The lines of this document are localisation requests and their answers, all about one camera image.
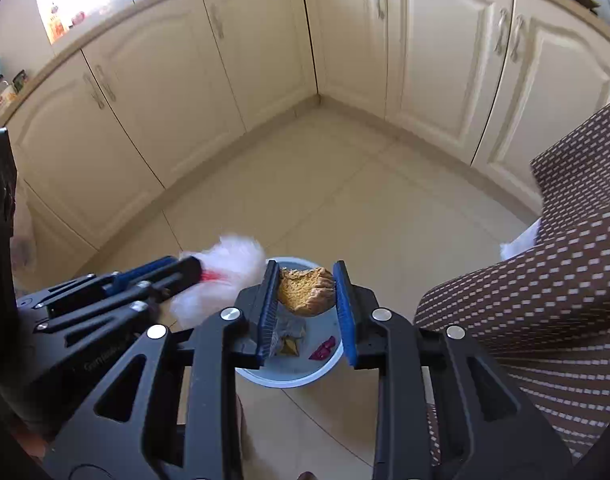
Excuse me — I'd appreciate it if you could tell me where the white red wrapper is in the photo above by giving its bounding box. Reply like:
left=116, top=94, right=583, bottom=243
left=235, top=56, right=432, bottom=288
left=169, top=233, right=268, bottom=332

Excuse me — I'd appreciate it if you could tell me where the orange label bottle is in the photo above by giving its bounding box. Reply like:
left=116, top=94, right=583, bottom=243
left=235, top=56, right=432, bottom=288
left=47, top=7, right=68, bottom=44

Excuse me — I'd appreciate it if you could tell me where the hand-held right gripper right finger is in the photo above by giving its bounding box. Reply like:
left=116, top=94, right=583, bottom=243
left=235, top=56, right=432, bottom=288
left=332, top=260, right=576, bottom=480

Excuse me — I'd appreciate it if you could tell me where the magenta wrapper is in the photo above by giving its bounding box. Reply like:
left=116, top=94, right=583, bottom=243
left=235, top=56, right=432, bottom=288
left=309, top=337, right=337, bottom=361

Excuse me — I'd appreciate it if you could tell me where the light blue plastic bin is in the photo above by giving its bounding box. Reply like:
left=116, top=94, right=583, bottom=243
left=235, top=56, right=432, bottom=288
left=232, top=257, right=346, bottom=391

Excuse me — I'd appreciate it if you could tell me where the brown dotted tablecloth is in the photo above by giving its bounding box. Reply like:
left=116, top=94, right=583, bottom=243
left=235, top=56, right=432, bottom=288
left=414, top=96, right=610, bottom=467

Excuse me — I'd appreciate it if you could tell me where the white paper napkin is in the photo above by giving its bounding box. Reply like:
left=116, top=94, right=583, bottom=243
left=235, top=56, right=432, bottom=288
left=500, top=219, right=542, bottom=261

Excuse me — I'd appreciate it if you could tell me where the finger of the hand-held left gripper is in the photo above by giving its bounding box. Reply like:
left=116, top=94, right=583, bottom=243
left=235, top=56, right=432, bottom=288
left=16, top=256, right=186, bottom=312
left=34, top=262, right=203, bottom=348

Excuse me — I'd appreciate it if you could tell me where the brown bread piece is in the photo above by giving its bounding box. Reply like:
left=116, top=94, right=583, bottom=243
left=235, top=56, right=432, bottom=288
left=277, top=266, right=336, bottom=318

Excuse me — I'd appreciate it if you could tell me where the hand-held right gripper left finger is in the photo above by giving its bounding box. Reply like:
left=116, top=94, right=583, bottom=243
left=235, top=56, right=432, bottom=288
left=44, top=259, right=280, bottom=480

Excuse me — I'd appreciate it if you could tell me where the grey crumpled wrapper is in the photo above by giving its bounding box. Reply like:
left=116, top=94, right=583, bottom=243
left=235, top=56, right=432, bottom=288
left=272, top=305, right=308, bottom=356

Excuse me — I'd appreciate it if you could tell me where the row of cream cabinet doors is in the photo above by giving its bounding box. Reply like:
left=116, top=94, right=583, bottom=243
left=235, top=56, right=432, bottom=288
left=5, top=0, right=610, bottom=273

